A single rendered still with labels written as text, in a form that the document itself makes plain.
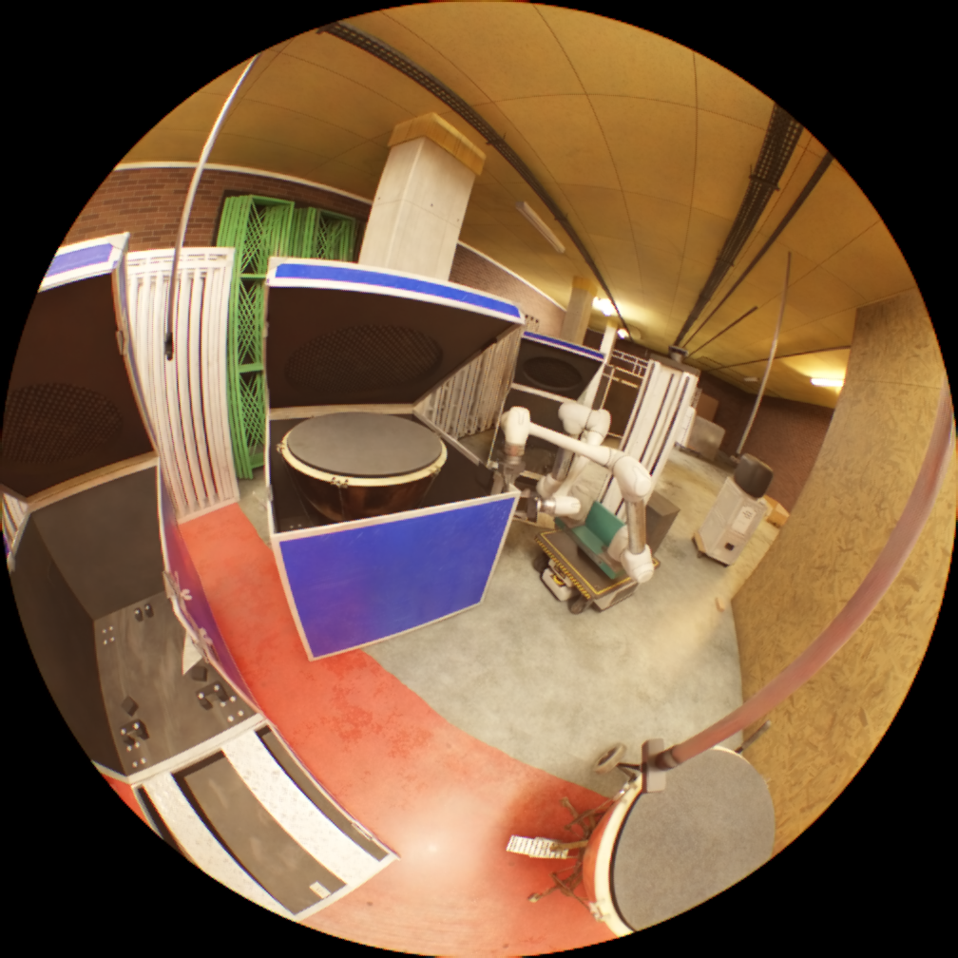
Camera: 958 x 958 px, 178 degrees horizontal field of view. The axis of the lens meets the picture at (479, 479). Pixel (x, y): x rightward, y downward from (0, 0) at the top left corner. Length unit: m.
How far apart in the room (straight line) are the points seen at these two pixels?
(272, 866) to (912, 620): 2.90
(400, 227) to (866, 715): 3.77
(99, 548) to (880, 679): 3.81
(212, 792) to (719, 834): 1.81
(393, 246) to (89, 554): 2.52
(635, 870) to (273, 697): 1.59
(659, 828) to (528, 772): 0.88
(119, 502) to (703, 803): 2.48
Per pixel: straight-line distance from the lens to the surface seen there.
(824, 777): 2.14
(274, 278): 1.04
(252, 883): 1.72
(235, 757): 1.58
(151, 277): 2.70
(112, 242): 0.88
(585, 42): 1.97
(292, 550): 1.05
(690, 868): 1.11
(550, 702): 1.87
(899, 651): 2.08
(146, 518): 1.88
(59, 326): 0.99
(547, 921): 1.83
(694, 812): 1.11
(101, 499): 1.86
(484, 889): 1.68
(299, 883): 1.69
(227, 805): 1.74
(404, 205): 2.32
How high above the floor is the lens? 1.59
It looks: 27 degrees down
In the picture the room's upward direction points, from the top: 14 degrees clockwise
